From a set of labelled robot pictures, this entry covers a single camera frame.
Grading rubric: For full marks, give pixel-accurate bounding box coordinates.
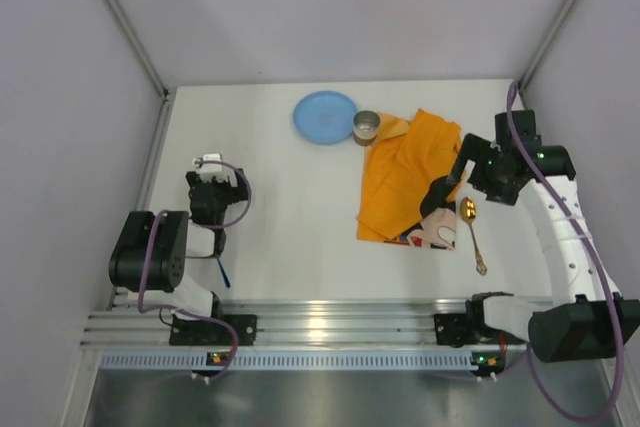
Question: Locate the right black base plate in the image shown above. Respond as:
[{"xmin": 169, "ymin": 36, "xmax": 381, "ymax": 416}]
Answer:
[{"xmin": 433, "ymin": 313, "xmax": 510, "ymax": 348}]

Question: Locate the gold ornate spoon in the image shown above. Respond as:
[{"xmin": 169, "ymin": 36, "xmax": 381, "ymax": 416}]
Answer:
[{"xmin": 460, "ymin": 197, "xmax": 488, "ymax": 276}]

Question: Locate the aluminium mounting rail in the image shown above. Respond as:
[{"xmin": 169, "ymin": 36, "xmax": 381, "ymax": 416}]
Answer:
[{"xmin": 80, "ymin": 298, "xmax": 556, "ymax": 351}]

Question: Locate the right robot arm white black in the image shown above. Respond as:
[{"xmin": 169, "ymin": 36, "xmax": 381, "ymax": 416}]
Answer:
[{"xmin": 420, "ymin": 111, "xmax": 639, "ymax": 363}]

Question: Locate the small metal cup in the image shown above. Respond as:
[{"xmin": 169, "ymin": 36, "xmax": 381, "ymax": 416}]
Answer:
[{"xmin": 353, "ymin": 110, "xmax": 381, "ymax": 146}]

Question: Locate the blue plastic plate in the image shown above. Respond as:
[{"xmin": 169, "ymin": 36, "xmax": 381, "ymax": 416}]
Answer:
[{"xmin": 292, "ymin": 90, "xmax": 358, "ymax": 145}]

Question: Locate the orange cartoon mouse cloth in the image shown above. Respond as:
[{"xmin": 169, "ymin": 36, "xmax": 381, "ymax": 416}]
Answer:
[{"xmin": 356, "ymin": 109, "xmax": 462, "ymax": 251}]

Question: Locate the slotted grey cable duct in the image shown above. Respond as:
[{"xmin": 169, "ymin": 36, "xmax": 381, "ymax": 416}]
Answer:
[{"xmin": 100, "ymin": 350, "xmax": 504, "ymax": 372}]

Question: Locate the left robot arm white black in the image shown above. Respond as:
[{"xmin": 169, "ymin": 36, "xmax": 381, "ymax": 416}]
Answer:
[{"xmin": 108, "ymin": 153, "xmax": 252, "ymax": 323}]

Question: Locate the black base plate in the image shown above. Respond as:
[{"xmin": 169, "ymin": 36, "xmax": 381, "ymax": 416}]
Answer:
[
  {"xmin": 169, "ymin": 314, "xmax": 258, "ymax": 347},
  {"xmin": 433, "ymin": 313, "xmax": 510, "ymax": 348}
]

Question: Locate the left aluminium frame post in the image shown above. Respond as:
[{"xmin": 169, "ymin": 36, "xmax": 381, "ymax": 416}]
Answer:
[{"xmin": 74, "ymin": 0, "xmax": 171, "ymax": 98}]

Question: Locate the aluminium frame post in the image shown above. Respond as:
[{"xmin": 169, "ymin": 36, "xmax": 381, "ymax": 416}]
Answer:
[
  {"xmin": 74, "ymin": 0, "xmax": 171, "ymax": 98},
  {"xmin": 518, "ymin": 0, "xmax": 580, "ymax": 92}
]

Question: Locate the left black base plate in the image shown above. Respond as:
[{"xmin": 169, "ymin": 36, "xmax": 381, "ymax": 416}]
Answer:
[{"xmin": 169, "ymin": 314, "xmax": 258, "ymax": 347}]

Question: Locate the blue metal fork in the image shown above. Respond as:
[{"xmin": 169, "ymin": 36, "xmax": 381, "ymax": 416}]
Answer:
[{"xmin": 216, "ymin": 257, "xmax": 231, "ymax": 289}]

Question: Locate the right aluminium frame post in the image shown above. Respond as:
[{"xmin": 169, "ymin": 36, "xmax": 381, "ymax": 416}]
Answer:
[{"xmin": 518, "ymin": 0, "xmax": 580, "ymax": 92}]

